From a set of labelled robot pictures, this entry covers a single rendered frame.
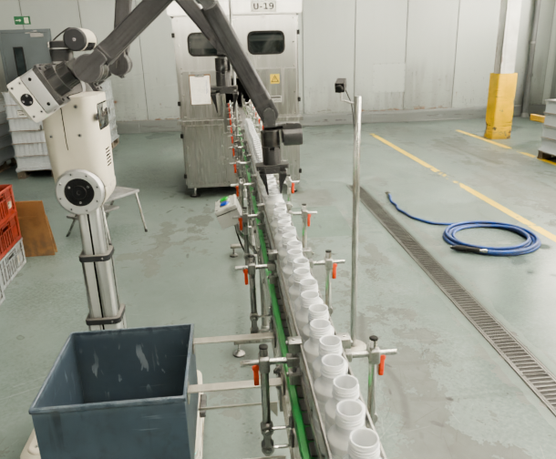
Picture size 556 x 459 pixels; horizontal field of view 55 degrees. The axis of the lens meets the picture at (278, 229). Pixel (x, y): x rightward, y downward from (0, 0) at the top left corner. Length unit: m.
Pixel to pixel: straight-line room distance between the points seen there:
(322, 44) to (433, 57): 2.43
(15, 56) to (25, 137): 4.30
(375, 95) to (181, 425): 11.08
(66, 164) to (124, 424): 0.96
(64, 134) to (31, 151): 6.22
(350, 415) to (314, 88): 11.04
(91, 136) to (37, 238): 3.09
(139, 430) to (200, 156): 5.07
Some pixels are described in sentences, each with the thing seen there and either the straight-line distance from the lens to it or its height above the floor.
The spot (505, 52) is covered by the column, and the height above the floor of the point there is 1.44.
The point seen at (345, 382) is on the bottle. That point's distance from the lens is 0.82.
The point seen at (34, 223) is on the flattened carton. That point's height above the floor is 0.31.
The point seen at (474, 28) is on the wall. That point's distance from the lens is 12.66.
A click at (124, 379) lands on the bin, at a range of 1.52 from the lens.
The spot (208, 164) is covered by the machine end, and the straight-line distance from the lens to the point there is 6.11.
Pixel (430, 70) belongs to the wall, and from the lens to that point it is 12.33.
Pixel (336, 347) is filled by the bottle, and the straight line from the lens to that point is 0.89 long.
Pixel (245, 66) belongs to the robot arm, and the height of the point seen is 1.58.
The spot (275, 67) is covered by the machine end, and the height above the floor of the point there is 1.41.
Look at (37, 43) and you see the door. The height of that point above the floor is 1.84.
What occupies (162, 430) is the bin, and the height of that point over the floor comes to 0.87.
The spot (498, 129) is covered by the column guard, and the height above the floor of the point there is 0.16.
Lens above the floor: 1.62
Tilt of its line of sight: 19 degrees down
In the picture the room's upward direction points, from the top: 2 degrees counter-clockwise
